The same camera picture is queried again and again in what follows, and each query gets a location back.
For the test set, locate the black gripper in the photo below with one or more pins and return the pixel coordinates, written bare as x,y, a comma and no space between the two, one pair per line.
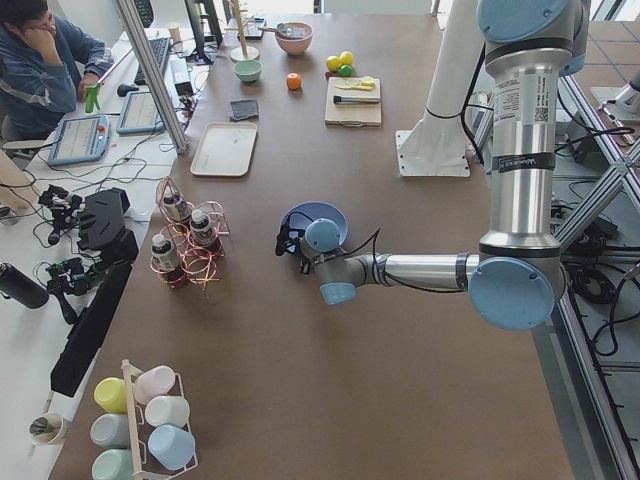
298,244

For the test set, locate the blue plate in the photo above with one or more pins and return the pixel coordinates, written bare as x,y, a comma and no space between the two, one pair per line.
316,210

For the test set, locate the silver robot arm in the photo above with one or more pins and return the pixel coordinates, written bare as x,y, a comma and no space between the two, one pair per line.
516,277

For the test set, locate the dark drink bottle two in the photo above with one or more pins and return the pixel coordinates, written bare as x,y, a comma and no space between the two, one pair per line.
201,228

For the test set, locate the cream rabbit tray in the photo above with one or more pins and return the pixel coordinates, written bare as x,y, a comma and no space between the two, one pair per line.
224,150

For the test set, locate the dark drink bottle one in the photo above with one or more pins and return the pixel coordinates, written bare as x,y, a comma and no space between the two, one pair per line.
176,207

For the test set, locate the dark drink bottle three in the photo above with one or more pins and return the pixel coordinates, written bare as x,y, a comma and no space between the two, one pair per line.
164,254

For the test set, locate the steel muddler with black tip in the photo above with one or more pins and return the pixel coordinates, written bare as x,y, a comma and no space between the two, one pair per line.
355,100

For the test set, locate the wooden cutting board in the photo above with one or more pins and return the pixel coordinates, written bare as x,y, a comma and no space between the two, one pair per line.
352,115

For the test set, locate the grey folded cloth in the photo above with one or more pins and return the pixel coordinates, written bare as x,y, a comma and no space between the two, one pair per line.
243,109

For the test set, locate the orange fruit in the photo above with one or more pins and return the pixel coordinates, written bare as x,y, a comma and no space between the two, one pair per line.
294,81

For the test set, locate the yellow plastic knife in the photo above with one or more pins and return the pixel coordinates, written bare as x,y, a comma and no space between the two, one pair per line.
355,86

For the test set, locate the lemon slice upper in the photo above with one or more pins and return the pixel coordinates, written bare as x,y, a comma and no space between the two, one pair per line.
368,80

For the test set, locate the pink cup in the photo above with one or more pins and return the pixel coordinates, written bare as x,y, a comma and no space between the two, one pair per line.
152,383

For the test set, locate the green lime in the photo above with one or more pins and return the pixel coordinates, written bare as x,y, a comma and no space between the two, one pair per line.
345,71

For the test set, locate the whole lemon near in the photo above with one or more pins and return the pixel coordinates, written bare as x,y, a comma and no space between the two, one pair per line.
333,63

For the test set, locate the whole lemon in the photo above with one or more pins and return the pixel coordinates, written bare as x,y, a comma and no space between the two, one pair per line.
333,63
346,58

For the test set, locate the green bowl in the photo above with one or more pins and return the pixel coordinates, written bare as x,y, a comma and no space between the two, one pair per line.
248,71

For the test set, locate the white cup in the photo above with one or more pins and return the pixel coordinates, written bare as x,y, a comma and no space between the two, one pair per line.
173,410

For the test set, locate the black foam case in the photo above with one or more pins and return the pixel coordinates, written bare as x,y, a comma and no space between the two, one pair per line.
101,227

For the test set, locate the whole lemon far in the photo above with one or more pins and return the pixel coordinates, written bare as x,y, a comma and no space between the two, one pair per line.
346,58

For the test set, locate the pink bowl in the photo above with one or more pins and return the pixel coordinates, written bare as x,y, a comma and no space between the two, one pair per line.
296,47

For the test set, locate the wooden cup tree stand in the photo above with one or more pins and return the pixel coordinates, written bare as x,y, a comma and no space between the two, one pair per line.
244,51

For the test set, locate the teach pendant far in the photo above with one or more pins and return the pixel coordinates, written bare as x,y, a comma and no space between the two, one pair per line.
139,115

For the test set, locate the teach pendant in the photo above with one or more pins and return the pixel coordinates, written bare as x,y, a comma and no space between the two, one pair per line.
80,140
139,115

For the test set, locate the blue cup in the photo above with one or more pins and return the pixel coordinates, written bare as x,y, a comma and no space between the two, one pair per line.
173,447

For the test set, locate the steel ice scoop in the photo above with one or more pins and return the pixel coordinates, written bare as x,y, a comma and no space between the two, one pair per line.
286,30

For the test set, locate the yellow cup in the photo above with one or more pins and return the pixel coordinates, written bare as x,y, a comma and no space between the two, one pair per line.
110,395

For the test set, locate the teach pendant near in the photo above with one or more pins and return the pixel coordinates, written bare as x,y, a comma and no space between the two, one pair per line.
80,140

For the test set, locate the grey cup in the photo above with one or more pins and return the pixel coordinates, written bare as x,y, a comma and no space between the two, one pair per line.
111,431

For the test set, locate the black keyboard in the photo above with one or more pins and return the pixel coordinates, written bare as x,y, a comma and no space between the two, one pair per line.
160,52

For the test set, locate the mint green cup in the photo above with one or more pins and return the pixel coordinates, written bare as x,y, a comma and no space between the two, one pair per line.
113,464

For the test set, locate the black water bottle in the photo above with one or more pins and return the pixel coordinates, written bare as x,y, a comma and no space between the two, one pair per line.
21,288

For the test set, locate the paper cup with utensils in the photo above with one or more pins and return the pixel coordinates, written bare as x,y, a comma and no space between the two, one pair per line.
49,429

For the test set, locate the seated person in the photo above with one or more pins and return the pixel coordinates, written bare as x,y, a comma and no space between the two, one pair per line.
47,65

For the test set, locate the copper wire bottle rack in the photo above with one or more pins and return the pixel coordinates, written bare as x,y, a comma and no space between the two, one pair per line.
198,263

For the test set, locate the white wire cup rack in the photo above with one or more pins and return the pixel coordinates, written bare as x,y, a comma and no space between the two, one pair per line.
144,465

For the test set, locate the aluminium frame post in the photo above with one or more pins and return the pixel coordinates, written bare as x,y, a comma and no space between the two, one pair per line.
133,26

